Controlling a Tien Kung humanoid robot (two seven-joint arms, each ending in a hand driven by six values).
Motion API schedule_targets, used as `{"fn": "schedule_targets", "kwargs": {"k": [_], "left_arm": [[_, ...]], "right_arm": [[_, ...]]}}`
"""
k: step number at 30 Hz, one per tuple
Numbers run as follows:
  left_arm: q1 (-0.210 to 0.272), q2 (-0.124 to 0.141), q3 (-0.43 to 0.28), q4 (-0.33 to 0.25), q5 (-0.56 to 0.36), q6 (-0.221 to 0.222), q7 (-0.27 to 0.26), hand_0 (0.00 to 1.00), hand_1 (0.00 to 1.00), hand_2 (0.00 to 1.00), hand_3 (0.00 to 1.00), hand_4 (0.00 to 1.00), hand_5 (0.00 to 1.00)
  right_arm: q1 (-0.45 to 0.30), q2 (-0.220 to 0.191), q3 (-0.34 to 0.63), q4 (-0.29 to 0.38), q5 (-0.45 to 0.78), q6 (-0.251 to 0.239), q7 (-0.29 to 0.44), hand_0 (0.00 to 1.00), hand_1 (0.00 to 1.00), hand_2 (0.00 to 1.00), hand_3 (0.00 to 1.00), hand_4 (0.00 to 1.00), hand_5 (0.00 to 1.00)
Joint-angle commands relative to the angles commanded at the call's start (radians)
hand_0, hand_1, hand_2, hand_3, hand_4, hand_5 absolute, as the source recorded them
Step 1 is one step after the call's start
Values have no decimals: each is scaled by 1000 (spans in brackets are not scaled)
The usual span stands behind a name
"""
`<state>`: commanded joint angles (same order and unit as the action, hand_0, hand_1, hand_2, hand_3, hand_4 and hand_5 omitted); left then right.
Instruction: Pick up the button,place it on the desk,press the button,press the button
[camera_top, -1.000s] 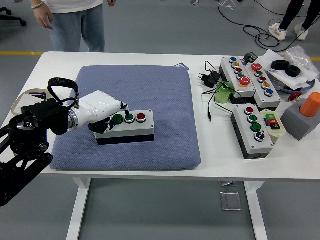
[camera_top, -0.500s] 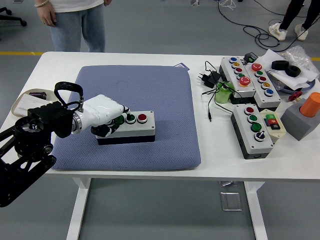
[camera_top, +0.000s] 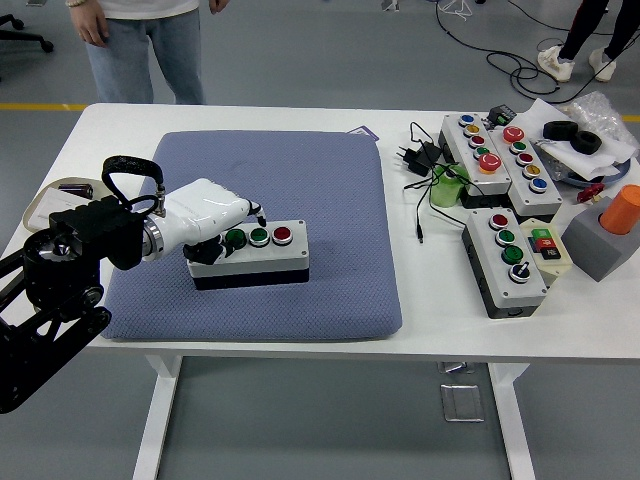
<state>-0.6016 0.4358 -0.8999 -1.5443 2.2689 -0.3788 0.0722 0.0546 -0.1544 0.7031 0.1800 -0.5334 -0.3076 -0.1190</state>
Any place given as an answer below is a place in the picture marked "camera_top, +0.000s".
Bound black foam ring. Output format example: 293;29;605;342
570;130;603;154
542;120;581;142

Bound blue-grey woven mat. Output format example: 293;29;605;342
102;130;405;344

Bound beige three-key switch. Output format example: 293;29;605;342
517;217;573;289

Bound grey block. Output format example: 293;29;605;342
559;194;639;284

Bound black adapter cord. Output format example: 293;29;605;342
402;121;471;246

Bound person's right hand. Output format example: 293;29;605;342
69;2;110;49

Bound person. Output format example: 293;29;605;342
537;0;640;84
64;0;231;106

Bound white table leg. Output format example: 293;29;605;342
487;362;536;480
132;355;184;480

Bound metal floor socket plate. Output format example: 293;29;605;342
439;382;486;423

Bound four-button grey control box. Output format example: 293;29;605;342
460;207;549;320

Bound black terminal module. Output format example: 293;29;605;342
487;103;518;126

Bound three-button grey control box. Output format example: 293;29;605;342
185;218;311;291

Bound five-button box, yellow-ringed stop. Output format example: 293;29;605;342
438;112;514;210

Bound green cylinder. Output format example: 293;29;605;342
429;163;470;208

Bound black office chair base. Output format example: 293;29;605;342
0;13;55;84

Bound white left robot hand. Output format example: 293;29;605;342
157;178;267;266

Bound black power adapter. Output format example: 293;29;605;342
397;140;444;177

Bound small red part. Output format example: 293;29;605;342
574;183;606;204

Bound white paper sheet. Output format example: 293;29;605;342
509;97;640;181

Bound black floor cables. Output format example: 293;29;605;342
434;0;621;104

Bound orange cylinder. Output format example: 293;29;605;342
599;183;640;236

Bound white flat card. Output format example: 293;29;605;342
27;188;90;230

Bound clear bubble wrap bag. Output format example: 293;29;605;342
564;90;639;146

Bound white floor cable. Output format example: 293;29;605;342
438;0;475;24

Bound five-button box, red mushroom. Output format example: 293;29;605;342
487;124;565;225

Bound beige oval tray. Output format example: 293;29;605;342
22;176;109;234

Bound blue round plate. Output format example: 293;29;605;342
549;157;635;189

